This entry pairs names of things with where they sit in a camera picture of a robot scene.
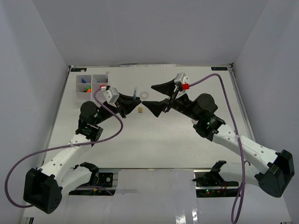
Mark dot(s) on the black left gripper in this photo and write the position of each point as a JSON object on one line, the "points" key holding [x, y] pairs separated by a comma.
{"points": [[126, 104]]}

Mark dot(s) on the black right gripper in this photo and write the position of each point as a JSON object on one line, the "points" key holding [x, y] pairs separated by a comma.
{"points": [[157, 107]]}

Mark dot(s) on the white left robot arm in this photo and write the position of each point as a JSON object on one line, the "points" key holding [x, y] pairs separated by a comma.
{"points": [[45, 186]]}

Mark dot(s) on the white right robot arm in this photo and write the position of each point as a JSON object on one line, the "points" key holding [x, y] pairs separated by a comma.
{"points": [[268, 169]]}

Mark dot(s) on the clear tape roll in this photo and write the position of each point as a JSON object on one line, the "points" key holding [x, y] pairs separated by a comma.
{"points": [[144, 95]]}

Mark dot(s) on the white compartment organizer box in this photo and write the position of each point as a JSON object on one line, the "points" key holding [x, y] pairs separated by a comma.
{"points": [[80, 94]]}

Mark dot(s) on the black logo label left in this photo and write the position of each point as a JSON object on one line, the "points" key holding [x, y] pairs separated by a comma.
{"points": [[78, 69]]}

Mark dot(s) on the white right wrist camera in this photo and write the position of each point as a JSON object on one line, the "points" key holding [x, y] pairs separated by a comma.
{"points": [[182, 81]]}

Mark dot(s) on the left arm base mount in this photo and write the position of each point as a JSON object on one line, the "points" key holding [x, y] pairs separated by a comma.
{"points": [[102, 186]]}

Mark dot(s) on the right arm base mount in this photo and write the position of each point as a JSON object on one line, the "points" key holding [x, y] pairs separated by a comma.
{"points": [[210, 184]]}

